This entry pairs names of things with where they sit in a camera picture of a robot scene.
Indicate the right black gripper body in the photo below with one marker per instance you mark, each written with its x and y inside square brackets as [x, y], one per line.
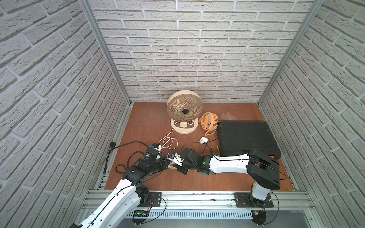
[183, 169]

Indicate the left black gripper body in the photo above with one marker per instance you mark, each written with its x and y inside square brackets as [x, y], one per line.
[162, 163]

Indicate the beige red power strip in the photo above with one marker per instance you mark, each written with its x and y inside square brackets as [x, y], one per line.
[173, 166]

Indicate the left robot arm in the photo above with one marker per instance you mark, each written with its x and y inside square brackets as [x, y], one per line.
[129, 192]

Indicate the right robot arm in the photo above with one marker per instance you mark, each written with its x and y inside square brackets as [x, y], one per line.
[263, 168]

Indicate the white round adapter plug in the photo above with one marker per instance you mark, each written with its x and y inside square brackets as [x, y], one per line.
[203, 140]

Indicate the small orange desk fan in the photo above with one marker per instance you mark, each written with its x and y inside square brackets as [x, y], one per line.
[209, 123]

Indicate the large beige desk fan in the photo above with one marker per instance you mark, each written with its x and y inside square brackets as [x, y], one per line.
[184, 107]

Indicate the yellow black pliers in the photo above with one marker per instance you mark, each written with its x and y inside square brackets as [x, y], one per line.
[215, 151]

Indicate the black tool case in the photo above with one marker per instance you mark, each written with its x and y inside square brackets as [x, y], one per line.
[237, 137]

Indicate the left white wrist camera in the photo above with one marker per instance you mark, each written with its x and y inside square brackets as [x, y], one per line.
[157, 147]

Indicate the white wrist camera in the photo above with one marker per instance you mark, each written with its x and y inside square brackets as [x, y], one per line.
[157, 147]
[175, 158]

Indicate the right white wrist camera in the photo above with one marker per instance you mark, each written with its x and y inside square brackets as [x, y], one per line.
[175, 158]

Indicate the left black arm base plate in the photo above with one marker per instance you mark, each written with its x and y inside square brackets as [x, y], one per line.
[152, 199]

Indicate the aluminium front frame rail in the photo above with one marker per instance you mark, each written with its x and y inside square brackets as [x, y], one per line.
[225, 200]

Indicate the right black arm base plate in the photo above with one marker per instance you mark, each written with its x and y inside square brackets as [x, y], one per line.
[253, 200]

